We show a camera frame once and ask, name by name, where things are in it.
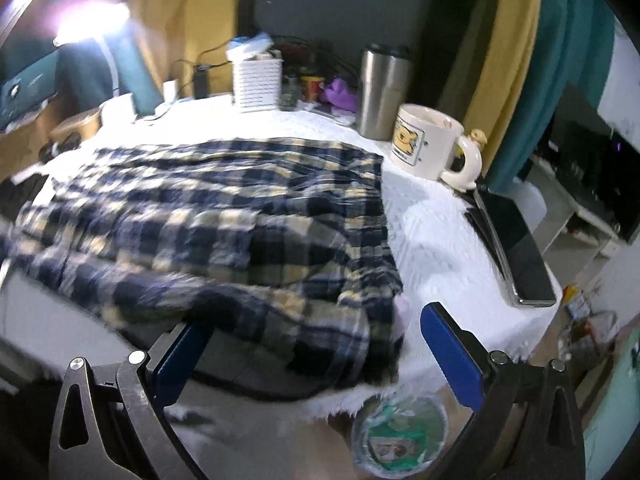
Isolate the red can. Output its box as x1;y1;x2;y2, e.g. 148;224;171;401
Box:
300;76;325;102

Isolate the black charger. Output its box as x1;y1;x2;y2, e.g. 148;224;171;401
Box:
192;62;211;100

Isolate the brown cardboard box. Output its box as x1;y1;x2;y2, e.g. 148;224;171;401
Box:
0;105;106;181

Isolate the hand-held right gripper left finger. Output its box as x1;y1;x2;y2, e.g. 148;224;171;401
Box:
49;321;217;480

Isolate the stainless steel tumbler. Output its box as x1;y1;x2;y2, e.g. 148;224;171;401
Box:
356;46;413;141

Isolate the white side desk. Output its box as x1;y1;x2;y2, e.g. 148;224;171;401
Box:
517;152;633;261

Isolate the narrow yellow curtain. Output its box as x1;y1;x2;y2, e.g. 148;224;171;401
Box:
440;0;543;176

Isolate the purple cloth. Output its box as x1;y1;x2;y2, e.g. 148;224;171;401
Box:
320;77;358;113

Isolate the narrow teal curtain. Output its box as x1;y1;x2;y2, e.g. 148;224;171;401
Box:
482;0;618;196

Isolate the wide yellow curtain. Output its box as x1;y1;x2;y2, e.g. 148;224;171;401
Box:
125;0;258;101

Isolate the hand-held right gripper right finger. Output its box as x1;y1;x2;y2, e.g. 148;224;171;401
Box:
420;301;586;480

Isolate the trash bin with green bag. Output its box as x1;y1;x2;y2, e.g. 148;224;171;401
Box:
350;395;451;476

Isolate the black coiled cable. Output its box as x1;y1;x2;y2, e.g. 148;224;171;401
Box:
41;135;77;159

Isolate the cream bear mug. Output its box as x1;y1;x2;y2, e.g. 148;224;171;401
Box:
389;103;488;191

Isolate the blue yellow plaid shirt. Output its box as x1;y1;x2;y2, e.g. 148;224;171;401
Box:
0;136;405;391

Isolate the dark window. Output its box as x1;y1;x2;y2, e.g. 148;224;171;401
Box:
245;0;481;91

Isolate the blue face mask pack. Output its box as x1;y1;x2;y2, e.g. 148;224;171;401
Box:
226;34;275;63

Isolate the tablet with teal screen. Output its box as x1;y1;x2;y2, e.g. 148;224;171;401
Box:
0;50;58;126

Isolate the white perforated basket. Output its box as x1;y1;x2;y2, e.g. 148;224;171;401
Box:
232;57;284;110

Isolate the white desk lamp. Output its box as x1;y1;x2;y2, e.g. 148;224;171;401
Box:
50;0;138;123

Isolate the black smartphone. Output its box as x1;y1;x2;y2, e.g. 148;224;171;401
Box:
462;185;558;308

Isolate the wide teal curtain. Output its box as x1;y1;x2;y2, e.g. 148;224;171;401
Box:
60;35;166;116

